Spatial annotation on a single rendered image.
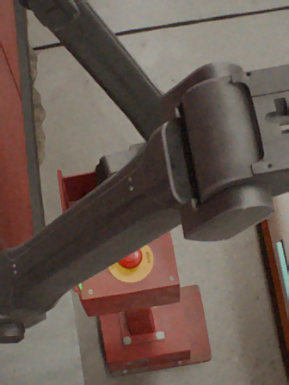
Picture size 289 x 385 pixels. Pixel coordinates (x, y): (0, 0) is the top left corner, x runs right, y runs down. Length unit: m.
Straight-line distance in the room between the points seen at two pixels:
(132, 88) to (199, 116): 0.55
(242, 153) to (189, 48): 1.87
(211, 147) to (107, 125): 1.75
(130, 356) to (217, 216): 1.44
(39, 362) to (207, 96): 0.61
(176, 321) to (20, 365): 0.94
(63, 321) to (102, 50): 0.35
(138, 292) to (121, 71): 0.40
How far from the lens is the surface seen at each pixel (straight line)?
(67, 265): 0.74
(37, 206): 2.20
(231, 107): 0.58
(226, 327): 2.14
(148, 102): 1.15
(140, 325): 1.92
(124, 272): 1.36
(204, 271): 2.17
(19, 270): 0.80
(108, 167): 1.25
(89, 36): 1.04
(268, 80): 0.58
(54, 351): 1.12
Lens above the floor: 2.09
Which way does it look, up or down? 69 degrees down
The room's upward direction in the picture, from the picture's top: 7 degrees counter-clockwise
